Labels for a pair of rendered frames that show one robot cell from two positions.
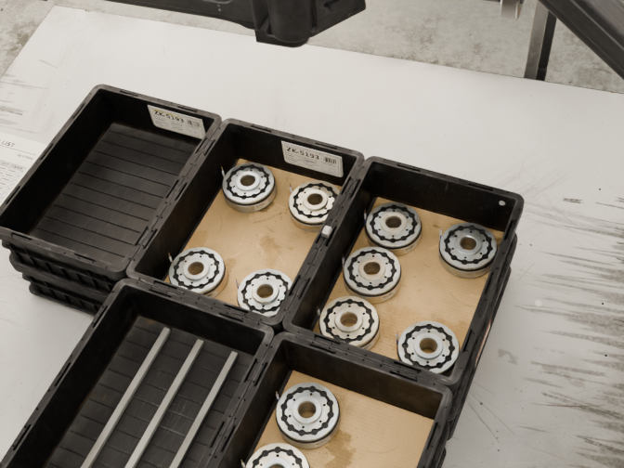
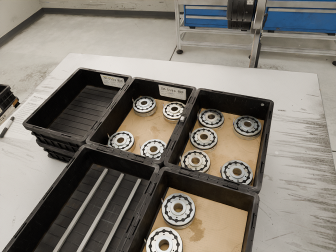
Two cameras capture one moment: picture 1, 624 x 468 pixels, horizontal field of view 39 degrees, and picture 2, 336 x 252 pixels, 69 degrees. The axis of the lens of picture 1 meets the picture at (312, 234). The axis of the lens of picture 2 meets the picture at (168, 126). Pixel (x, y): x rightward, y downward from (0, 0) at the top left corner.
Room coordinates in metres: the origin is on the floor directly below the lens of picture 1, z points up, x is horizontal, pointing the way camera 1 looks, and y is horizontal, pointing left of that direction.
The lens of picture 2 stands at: (0.30, 0.07, 1.58)
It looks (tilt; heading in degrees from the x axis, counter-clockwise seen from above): 48 degrees down; 357
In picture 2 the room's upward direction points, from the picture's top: 7 degrees counter-clockwise
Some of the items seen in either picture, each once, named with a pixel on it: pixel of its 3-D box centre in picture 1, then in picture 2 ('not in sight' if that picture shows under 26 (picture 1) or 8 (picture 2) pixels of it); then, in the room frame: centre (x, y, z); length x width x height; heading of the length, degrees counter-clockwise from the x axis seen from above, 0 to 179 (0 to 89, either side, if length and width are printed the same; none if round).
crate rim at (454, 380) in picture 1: (408, 263); (222, 131); (0.83, -0.15, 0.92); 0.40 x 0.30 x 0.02; 150
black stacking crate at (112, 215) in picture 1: (117, 190); (85, 109); (1.13, 0.36, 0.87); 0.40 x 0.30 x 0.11; 150
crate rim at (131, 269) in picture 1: (250, 215); (145, 114); (0.98, 0.11, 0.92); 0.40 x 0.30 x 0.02; 150
